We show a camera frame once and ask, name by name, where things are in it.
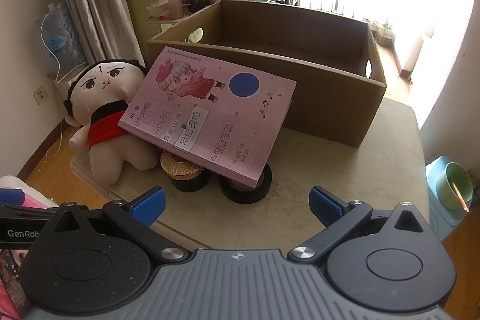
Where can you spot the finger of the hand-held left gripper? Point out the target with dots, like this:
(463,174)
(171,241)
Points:
(11,197)

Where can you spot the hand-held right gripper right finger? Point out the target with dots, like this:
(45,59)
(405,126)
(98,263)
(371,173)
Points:
(325,207)

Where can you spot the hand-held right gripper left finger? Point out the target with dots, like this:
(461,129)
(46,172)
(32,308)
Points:
(150,206)

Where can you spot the round gold tin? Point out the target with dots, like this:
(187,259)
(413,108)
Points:
(180,166)

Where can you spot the pink cartoon notebook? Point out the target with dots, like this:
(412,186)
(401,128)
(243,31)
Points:
(210,117)

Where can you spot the brown cardboard box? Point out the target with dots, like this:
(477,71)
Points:
(322,84)

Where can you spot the beige desktop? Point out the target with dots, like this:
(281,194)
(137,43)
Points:
(318,173)

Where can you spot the plush doll with red top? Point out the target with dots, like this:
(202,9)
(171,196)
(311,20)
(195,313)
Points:
(112,151)

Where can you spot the pink blanket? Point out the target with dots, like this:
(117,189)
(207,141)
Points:
(9,301)

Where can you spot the light blue plastic stool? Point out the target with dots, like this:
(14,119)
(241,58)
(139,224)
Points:
(435,207)

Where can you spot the green bowl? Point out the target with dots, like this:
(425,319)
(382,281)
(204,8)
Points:
(452,185)

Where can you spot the pink stick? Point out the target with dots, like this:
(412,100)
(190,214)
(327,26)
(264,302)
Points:
(462,198)

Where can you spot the clear plastic bag blue print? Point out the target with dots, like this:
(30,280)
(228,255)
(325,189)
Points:
(62,39)

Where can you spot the potted plant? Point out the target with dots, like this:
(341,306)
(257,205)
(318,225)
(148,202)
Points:
(385,34)

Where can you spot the pale pink bottle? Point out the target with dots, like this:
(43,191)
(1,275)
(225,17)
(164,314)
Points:
(175,3)

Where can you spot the white wall socket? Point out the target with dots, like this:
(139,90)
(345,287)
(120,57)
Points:
(40,95)

